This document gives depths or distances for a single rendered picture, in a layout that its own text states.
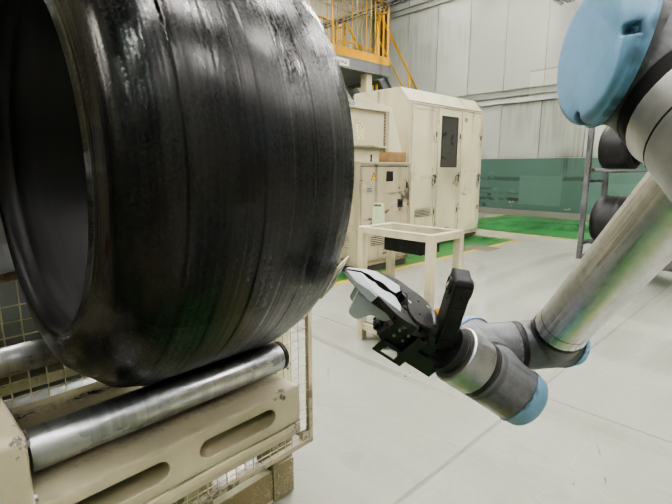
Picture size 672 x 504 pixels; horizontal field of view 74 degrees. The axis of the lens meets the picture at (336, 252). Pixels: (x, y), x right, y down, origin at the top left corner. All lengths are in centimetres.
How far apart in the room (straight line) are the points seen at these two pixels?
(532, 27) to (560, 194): 397
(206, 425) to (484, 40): 1280
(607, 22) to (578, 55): 4
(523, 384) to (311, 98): 51
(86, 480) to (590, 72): 61
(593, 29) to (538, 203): 1156
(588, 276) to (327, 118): 43
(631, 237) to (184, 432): 60
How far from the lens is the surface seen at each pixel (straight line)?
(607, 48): 41
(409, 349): 67
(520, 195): 1214
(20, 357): 84
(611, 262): 69
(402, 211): 550
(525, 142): 1221
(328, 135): 51
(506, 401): 74
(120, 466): 60
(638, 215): 64
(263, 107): 46
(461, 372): 69
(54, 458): 59
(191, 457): 64
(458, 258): 294
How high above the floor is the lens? 119
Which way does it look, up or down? 11 degrees down
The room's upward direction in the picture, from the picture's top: straight up
